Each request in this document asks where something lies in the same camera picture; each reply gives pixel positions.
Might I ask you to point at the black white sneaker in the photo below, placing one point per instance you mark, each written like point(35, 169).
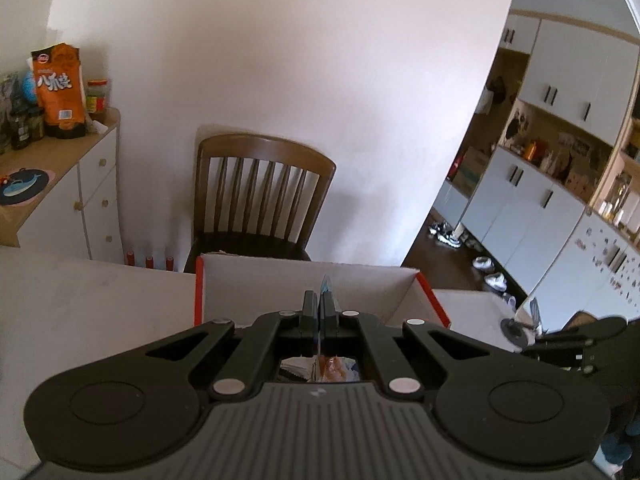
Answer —
point(450, 239)
point(436, 230)

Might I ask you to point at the orange bottle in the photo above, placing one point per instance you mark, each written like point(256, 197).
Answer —
point(534, 151)

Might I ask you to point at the wooden chair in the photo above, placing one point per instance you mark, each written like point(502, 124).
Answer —
point(250, 200)
point(580, 321)

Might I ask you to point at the white grey printed pouch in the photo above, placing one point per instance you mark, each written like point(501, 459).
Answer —
point(326, 285)

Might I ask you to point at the red fire extinguisher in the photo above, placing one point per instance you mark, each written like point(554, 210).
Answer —
point(455, 170)

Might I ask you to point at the dark hanging hat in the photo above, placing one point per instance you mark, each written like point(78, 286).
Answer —
point(497, 91)

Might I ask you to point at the dark glass jar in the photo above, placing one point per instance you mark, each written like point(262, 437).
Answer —
point(20, 132)
point(36, 127)

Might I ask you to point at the white red-edged cardboard box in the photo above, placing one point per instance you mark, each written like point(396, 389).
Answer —
point(250, 285)

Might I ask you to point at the white desktop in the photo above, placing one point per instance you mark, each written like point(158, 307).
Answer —
point(75, 300)

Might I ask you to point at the round whale mouse pad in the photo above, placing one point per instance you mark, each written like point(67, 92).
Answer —
point(25, 187)

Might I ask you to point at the orange snack packet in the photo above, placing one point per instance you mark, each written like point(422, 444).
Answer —
point(332, 366)

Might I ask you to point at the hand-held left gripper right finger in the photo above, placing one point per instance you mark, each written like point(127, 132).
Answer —
point(329, 312)

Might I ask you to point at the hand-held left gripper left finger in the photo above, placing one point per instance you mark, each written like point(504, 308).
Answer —
point(310, 312)

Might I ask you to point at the white lower wall cabinet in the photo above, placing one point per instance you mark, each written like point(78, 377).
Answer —
point(520, 220)

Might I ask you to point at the white wall cabinet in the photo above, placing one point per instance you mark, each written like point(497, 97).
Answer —
point(565, 70)
point(520, 220)

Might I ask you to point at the brown cardboard carton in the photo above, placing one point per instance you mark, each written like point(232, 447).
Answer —
point(472, 170)

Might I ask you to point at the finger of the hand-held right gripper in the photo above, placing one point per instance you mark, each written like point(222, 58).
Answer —
point(565, 352)
point(605, 329)

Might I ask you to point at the small printed brown carton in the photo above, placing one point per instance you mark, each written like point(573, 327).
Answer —
point(580, 184)

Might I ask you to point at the black wall decoration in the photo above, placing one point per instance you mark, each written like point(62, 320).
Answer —
point(513, 130)

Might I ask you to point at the red-lidded jar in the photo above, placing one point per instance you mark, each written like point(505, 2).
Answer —
point(97, 97)

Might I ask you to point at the white refrigerator with magnets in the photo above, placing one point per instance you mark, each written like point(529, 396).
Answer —
point(585, 270)

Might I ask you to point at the white slipper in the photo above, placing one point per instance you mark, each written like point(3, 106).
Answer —
point(483, 263)
point(496, 281)

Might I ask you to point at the blue denim trousers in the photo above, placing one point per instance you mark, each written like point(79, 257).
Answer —
point(612, 455)

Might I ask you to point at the white sideboard with wooden top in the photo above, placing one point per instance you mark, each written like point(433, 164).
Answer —
point(95, 195)

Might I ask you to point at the white crumpled tissue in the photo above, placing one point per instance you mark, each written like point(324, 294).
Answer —
point(98, 126)

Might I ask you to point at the orange snack bag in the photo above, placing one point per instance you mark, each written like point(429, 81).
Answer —
point(60, 95)

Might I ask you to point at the black phone stand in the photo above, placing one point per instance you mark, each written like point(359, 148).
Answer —
point(515, 332)

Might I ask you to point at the white crinkled packet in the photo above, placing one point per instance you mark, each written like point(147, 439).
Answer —
point(296, 367)

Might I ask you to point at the white upper wall cabinet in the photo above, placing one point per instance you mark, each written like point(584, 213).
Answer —
point(565, 70)

